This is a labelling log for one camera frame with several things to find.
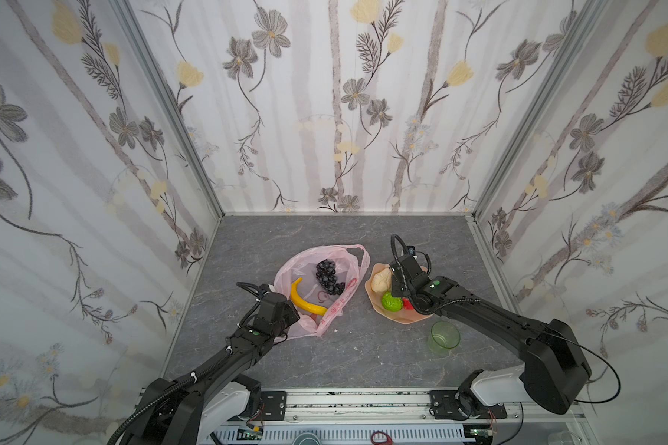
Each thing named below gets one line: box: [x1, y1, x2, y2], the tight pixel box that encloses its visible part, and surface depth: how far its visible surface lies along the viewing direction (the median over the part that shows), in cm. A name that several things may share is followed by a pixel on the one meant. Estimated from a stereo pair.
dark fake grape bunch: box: [315, 258, 346, 296], surface depth 99 cm
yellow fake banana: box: [290, 277, 328, 317], surface depth 93 cm
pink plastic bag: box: [318, 244, 371, 336], surface depth 97 cm
